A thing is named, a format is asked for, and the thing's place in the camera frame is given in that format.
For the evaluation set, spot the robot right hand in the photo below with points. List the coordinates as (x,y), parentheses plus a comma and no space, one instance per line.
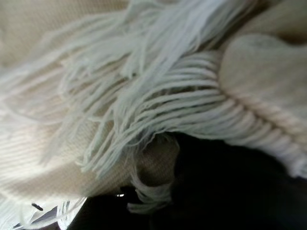
(227,191)

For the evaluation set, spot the white fringed cloth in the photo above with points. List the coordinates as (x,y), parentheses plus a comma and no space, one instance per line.
(120,83)

